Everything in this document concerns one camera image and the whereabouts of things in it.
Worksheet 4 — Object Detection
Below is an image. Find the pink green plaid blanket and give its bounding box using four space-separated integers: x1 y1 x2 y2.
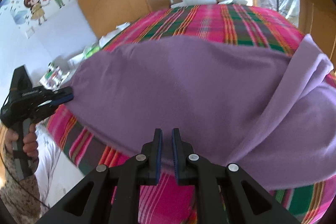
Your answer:
47 5 335 223

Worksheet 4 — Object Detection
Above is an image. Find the white cardboard box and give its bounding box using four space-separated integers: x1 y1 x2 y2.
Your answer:
170 0 186 9

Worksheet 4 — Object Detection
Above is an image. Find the green plastic package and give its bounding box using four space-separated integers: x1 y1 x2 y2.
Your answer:
83 46 101 60

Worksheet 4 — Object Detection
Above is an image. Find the speckled beige sleeve forearm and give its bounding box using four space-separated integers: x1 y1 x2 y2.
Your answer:
1 149 41 223

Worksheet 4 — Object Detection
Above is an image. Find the person's left hand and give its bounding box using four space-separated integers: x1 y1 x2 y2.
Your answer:
4 122 40 160

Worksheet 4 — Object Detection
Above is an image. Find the purple fleece garment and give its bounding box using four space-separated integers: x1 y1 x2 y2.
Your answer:
66 35 335 190

